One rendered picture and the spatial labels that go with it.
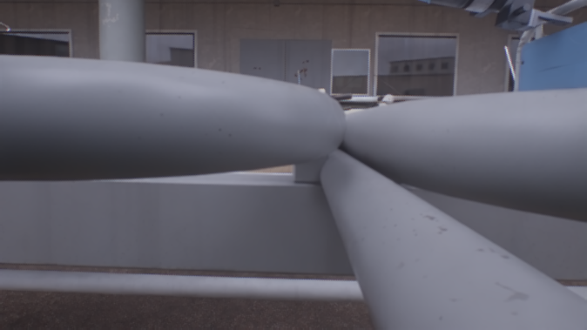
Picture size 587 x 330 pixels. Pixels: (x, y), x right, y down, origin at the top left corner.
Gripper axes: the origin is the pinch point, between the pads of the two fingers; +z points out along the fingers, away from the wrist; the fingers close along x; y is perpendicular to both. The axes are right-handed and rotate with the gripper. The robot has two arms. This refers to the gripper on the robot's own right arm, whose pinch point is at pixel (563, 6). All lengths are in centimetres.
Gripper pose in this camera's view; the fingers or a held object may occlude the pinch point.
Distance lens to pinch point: 98.2
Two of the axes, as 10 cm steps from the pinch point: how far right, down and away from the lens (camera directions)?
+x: 1.9, -9.8, -0.8
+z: 9.8, 1.9, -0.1
